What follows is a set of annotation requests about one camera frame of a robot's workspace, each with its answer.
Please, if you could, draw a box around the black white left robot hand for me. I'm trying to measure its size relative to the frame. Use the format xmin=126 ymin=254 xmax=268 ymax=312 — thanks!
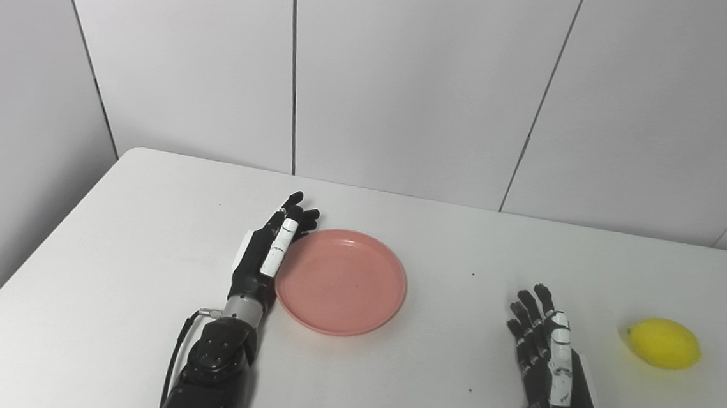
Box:
xmin=227 ymin=186 xmax=322 ymax=310

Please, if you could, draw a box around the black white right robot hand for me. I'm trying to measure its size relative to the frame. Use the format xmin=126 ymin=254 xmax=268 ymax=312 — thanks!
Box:
xmin=501 ymin=282 xmax=608 ymax=408

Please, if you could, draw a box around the pink round plate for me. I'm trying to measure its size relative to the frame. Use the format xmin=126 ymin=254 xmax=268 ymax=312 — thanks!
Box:
xmin=271 ymin=225 xmax=411 ymax=341

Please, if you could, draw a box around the yellow lemon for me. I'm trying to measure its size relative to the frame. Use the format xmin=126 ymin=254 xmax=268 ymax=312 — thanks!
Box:
xmin=622 ymin=316 xmax=705 ymax=372

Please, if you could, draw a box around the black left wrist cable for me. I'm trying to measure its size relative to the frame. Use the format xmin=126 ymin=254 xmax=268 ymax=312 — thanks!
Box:
xmin=159 ymin=305 xmax=223 ymax=408

